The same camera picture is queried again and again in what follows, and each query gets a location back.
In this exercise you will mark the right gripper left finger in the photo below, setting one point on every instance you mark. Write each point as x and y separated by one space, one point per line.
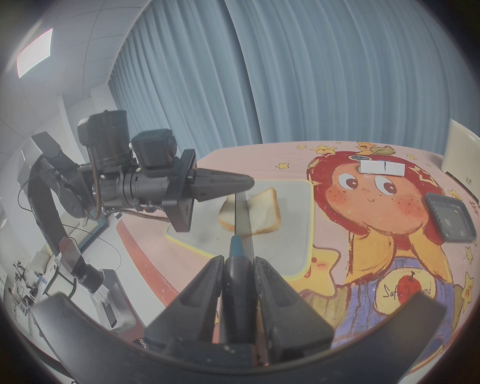
191 311

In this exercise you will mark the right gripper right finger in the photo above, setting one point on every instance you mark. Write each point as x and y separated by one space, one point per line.
288 318

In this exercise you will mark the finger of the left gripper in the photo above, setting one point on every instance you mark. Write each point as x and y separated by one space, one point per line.
212 193
221 180

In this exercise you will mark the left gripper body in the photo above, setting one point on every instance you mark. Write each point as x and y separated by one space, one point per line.
180 202

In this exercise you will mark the slice of bread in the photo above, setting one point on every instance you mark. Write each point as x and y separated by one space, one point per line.
267 213

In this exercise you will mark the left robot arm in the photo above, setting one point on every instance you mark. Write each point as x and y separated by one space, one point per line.
48 195

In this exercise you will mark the cutting board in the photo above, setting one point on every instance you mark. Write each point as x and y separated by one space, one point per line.
287 245

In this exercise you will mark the blue curtain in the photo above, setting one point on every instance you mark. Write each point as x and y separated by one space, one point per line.
300 75

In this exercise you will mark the white knife rest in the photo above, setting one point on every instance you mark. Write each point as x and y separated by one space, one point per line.
375 168

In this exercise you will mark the dark grey tray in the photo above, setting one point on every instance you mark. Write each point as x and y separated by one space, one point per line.
452 217

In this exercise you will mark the ceiling light panel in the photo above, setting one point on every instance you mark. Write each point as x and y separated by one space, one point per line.
34 53

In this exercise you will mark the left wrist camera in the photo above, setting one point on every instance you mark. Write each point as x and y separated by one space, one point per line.
152 152

